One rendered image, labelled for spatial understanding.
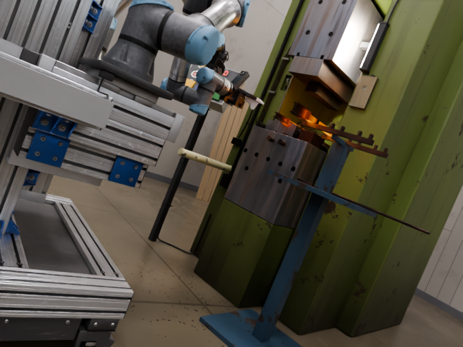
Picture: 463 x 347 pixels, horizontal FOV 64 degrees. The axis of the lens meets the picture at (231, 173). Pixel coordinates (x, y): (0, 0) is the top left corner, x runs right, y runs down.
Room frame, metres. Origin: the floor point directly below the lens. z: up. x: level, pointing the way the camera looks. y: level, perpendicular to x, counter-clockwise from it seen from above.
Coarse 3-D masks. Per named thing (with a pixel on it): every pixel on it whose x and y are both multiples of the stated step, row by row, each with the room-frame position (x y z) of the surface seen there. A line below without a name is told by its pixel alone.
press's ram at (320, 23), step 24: (312, 0) 2.14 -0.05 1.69; (336, 0) 2.04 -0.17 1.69; (360, 0) 1.97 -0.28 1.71; (312, 24) 2.10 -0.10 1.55; (336, 24) 2.00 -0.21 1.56; (360, 24) 2.04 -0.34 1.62; (312, 48) 2.06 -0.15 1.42; (336, 48) 1.96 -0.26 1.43; (360, 48) 2.11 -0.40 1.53; (360, 72) 2.18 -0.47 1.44
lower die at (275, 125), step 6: (270, 120) 2.11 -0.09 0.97; (276, 120) 2.08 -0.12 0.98; (270, 126) 2.10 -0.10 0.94; (276, 126) 2.07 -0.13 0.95; (282, 126) 2.04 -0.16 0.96; (288, 126) 2.02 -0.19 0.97; (294, 126) 1.99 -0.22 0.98; (282, 132) 2.03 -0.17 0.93; (288, 132) 2.01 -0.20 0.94; (324, 144) 2.23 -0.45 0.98
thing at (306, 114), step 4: (296, 104) 1.46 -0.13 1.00; (300, 104) 1.46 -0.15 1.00; (296, 108) 1.46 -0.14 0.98; (300, 108) 1.48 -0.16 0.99; (304, 108) 1.49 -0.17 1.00; (292, 112) 1.46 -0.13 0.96; (296, 112) 1.47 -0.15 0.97; (300, 112) 1.49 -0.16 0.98; (304, 112) 1.51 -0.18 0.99; (308, 112) 1.51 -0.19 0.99; (300, 116) 1.49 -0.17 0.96; (304, 116) 1.52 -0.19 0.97; (308, 116) 1.51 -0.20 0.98; (312, 116) 1.55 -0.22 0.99; (308, 120) 1.57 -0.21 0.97; (312, 120) 1.56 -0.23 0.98; (320, 124) 1.61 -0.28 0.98; (324, 132) 1.71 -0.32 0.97
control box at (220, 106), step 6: (192, 66) 2.36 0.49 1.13; (198, 66) 2.36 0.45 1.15; (192, 72) 2.33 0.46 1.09; (228, 72) 2.31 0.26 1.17; (234, 72) 2.31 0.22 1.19; (192, 78) 2.30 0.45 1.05; (228, 78) 2.29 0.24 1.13; (210, 102) 2.21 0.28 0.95; (216, 102) 2.19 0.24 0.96; (222, 102) 2.18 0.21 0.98; (210, 108) 2.26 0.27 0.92; (216, 108) 2.22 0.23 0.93; (222, 108) 2.20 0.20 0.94
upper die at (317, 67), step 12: (300, 60) 2.09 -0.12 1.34; (312, 60) 2.04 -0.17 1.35; (324, 60) 1.99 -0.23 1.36; (300, 72) 2.06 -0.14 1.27; (312, 72) 2.01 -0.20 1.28; (324, 72) 2.02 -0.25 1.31; (336, 72) 2.10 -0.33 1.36; (324, 84) 2.09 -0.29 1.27; (336, 84) 2.14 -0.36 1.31; (348, 84) 2.22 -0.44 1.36; (336, 96) 2.24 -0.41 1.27; (348, 96) 2.27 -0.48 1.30
